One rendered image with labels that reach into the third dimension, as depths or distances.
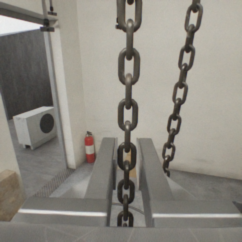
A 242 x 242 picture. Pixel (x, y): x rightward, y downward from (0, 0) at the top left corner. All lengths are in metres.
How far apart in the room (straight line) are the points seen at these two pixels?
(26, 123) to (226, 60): 3.23
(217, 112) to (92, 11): 2.08
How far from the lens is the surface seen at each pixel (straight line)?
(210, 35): 2.38
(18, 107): 6.41
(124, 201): 0.17
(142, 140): 0.15
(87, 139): 2.74
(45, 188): 2.60
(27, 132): 3.60
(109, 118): 2.68
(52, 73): 2.44
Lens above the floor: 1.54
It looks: 19 degrees down
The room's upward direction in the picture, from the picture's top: 1 degrees counter-clockwise
